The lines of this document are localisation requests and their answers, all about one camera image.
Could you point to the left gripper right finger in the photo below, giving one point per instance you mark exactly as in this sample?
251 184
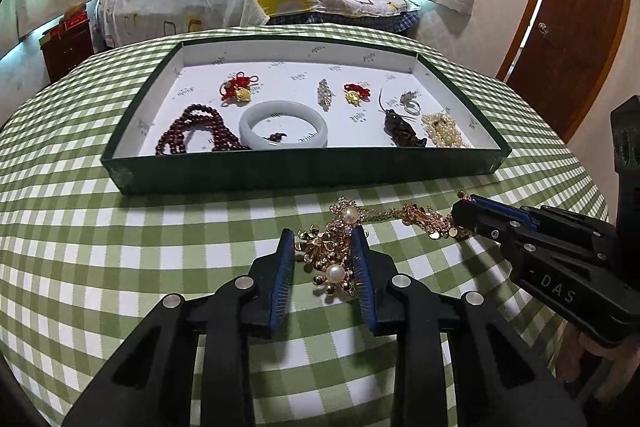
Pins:
498 379

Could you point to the green shallow tray box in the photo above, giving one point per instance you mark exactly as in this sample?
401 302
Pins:
176 137

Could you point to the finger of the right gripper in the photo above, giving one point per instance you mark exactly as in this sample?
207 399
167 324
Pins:
509 213
469 217

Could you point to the green checkered tablecloth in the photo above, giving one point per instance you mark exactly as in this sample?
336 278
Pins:
81 264

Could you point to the pale jade bangle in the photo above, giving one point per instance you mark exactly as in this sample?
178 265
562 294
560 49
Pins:
278 125

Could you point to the person right hand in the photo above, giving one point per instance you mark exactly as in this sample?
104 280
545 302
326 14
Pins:
617 365

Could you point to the dark wooden nightstand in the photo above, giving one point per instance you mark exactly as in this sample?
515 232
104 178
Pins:
61 56

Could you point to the silver ring ornament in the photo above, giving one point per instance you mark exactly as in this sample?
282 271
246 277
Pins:
409 101

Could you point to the brown wooden door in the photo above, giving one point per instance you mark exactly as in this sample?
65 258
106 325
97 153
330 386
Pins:
561 55

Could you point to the red boxes on nightstand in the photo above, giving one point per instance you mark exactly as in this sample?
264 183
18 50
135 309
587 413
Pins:
73 17

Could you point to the small red gold charm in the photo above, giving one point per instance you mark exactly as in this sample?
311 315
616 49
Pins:
355 94

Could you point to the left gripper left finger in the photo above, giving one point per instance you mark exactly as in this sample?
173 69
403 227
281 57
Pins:
148 380

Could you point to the bed with patterned sheet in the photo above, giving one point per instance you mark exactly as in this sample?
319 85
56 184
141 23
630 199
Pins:
123 22

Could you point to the red knot gold charm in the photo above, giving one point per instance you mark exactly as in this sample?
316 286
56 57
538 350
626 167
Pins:
237 89

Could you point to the silver crystal brooch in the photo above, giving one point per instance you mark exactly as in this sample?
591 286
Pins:
325 95

